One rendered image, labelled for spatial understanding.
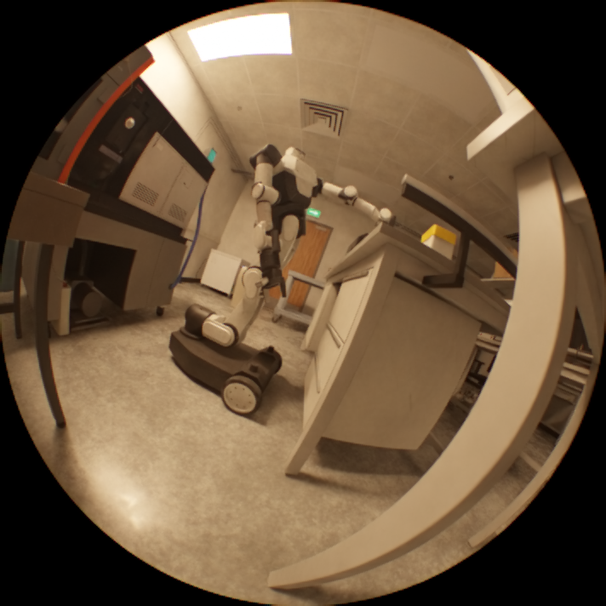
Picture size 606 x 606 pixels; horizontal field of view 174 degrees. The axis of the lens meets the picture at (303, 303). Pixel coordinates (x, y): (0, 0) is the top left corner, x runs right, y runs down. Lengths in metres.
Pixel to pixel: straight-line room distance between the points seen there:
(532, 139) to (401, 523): 0.36
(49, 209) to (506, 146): 0.67
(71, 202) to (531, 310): 0.67
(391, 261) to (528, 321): 0.44
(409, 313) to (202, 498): 0.89
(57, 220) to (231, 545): 0.85
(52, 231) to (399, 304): 0.93
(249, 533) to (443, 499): 0.59
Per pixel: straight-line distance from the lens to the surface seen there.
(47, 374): 0.75
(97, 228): 1.26
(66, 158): 0.61
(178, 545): 0.68
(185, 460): 0.80
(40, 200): 0.51
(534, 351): 0.17
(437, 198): 0.52
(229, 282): 3.91
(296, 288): 4.30
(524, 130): 0.24
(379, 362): 0.68
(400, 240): 0.54
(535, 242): 0.20
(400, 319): 0.67
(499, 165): 0.27
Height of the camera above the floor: 0.67
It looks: 4 degrees down
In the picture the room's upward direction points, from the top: 21 degrees clockwise
